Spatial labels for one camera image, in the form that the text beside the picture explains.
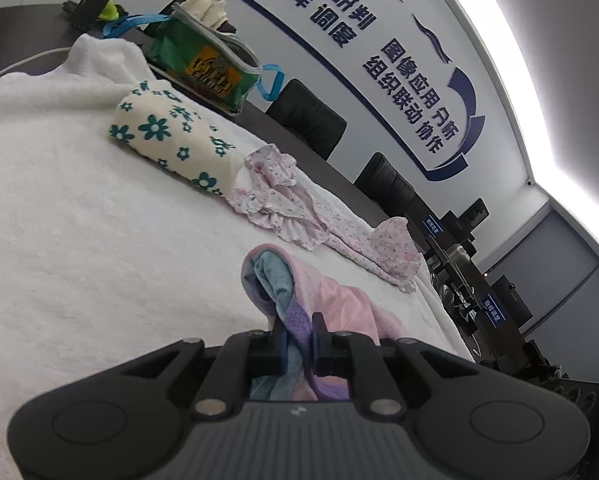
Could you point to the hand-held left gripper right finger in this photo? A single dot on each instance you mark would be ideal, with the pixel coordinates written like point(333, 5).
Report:
point(320, 350)

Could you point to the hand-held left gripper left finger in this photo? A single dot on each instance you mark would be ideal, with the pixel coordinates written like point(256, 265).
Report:
point(279, 345)

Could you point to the pink blue purple-trimmed garment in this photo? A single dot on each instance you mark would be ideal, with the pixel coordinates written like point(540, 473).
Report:
point(339, 300)

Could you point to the pink floral ruffled garment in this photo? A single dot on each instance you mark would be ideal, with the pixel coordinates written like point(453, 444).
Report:
point(329, 220)

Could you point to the blue desk nameplate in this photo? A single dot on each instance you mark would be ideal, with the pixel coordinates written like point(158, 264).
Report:
point(434, 225)
point(492, 311)

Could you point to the black desk monitor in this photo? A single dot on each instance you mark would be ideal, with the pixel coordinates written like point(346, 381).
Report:
point(474, 214)

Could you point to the white towel blanket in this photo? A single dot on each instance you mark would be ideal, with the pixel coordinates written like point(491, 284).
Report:
point(79, 240)

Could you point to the cream green-flowered folded garment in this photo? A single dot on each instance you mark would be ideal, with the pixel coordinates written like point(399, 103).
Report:
point(169, 140)

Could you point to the cream cloth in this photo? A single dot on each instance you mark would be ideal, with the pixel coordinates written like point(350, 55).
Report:
point(204, 10)

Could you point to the white ceiling light strip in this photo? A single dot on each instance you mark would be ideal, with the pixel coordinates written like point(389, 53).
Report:
point(554, 85)

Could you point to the yellow-green cloth item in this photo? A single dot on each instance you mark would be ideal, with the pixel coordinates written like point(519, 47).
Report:
point(108, 11)

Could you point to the black walkie-talkie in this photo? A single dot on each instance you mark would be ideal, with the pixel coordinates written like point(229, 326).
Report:
point(91, 2)

